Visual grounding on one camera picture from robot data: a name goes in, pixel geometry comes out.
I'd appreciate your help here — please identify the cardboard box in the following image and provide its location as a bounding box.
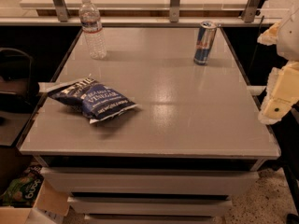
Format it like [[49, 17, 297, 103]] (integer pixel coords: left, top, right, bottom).
[[0, 180, 69, 224]]

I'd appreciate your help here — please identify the Red Bull can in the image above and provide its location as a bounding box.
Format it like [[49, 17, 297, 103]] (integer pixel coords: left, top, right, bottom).
[[193, 21, 217, 65]]

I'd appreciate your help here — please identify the blue chips bag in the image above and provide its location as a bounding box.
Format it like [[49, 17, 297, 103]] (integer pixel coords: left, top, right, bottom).
[[47, 77, 136, 123]]

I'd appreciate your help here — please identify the metal shelf bracket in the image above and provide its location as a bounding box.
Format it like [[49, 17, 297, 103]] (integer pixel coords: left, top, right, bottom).
[[169, 0, 180, 22], [52, 0, 69, 22], [241, 0, 261, 23]]

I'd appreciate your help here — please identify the metal shelf bracket right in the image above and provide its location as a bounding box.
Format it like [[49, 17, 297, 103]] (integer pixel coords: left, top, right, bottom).
[[241, 0, 261, 23]]

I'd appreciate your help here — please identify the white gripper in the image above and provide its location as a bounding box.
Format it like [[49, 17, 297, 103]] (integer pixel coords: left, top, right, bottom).
[[257, 4, 299, 125]]

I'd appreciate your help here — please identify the metal shelf bracket left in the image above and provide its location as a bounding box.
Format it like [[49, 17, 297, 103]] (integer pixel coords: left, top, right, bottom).
[[52, 0, 69, 22]]

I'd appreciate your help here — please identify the metal shelf bracket middle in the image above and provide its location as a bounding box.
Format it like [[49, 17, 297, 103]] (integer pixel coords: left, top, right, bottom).
[[169, 0, 180, 22]]

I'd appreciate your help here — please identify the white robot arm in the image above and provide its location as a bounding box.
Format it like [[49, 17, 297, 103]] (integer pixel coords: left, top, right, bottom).
[[257, 0, 299, 125]]

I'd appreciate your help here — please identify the black chair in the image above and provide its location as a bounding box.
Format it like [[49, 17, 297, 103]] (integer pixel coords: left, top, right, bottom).
[[0, 48, 39, 114]]

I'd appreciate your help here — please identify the clear plastic water bottle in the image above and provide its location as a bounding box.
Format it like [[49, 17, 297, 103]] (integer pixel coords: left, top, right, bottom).
[[78, 0, 107, 60]]

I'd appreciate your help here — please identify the green snack bag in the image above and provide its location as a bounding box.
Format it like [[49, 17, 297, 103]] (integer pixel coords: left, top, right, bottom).
[[0, 163, 44, 207]]

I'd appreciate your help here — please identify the grey drawer cabinet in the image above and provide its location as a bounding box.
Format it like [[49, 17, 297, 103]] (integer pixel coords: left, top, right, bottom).
[[21, 28, 279, 224]]

